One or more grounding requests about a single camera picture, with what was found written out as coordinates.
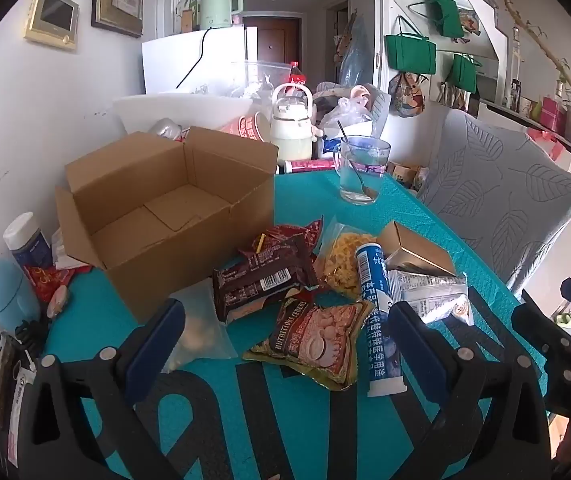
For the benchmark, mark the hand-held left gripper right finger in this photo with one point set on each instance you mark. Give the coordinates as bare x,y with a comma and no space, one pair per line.
415,355

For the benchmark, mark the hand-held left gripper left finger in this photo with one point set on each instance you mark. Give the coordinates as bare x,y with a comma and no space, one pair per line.
158,345

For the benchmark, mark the clear zip bag of nuts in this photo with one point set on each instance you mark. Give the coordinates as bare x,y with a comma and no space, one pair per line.
200,330

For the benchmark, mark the blue white tube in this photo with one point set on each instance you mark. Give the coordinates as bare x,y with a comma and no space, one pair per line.
378,310

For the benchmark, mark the silver snack packet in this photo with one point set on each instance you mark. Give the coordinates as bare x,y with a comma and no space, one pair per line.
430,295

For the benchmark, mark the gold carton box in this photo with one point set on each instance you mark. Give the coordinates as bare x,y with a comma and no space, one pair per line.
415,250

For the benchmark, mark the pink gold cereal packet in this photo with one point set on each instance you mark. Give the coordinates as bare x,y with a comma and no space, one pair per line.
310,345

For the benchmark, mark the clear bag of yellow snacks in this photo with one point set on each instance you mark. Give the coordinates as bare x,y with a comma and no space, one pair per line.
348,260

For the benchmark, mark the brown chocolate snack packet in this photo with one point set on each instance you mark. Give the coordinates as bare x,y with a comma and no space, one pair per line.
260,280

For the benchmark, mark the brown cardboard box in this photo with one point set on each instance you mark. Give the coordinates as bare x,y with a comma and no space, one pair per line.
165,220

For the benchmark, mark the dark red snack packet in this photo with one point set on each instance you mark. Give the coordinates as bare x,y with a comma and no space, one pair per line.
290,232

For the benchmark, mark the teal printed tablecloth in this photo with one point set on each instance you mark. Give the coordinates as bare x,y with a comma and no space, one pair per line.
325,435

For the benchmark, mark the red paper packet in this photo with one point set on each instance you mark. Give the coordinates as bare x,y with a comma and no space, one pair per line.
47,280

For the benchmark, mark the white paper sachet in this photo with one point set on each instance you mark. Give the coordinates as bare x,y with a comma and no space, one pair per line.
65,255

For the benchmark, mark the grey leaf-pattern chair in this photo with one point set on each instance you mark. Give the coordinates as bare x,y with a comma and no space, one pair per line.
500,185

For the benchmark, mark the light blue plastic device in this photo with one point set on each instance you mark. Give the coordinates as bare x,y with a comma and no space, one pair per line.
7,295

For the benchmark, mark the pink gift box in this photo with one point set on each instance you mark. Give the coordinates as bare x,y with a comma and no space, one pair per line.
553,112

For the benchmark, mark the glass cup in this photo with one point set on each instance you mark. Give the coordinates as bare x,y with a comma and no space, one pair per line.
365,170

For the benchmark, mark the metal spoon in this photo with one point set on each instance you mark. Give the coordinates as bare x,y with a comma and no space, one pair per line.
353,160

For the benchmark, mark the pink red tube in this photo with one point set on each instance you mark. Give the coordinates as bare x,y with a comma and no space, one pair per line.
310,165

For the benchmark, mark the metal pot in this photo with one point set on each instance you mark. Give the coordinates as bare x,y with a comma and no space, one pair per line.
165,127

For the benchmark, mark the blue white package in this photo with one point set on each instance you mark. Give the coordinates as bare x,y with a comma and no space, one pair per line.
328,147

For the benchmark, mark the pink instant noodle cup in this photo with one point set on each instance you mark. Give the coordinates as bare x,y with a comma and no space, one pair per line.
245,127

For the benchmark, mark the white foam tray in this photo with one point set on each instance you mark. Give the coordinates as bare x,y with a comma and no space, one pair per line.
175,107

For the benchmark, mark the white plastic bag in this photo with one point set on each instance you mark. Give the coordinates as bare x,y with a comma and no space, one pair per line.
348,117

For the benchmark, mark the green tote bag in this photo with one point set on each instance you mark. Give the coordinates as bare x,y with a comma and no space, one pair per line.
410,52
445,12
465,72

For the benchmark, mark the bamboo branch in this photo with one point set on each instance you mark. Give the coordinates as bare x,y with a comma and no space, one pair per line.
540,45

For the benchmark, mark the cream enamel kettle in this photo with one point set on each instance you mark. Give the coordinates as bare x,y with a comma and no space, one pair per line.
290,130

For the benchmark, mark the patterned fabric bag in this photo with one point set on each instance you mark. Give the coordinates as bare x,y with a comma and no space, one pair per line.
408,95

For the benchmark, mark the pink plush doll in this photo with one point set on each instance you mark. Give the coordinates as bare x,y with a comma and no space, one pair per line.
360,95

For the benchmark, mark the white refrigerator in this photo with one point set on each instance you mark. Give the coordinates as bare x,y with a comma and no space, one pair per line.
180,60

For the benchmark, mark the clear plastic container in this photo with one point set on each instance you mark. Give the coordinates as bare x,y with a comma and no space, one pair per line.
260,77

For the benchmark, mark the cola bottle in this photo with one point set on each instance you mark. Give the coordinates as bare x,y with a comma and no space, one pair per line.
296,77

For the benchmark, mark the blue plastic cover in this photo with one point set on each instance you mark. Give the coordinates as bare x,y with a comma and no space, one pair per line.
358,55

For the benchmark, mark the green electric kettle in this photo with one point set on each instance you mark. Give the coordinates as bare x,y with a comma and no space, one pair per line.
218,7

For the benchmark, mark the gold wall intercom panel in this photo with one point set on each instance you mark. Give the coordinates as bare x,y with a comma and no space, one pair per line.
50,15

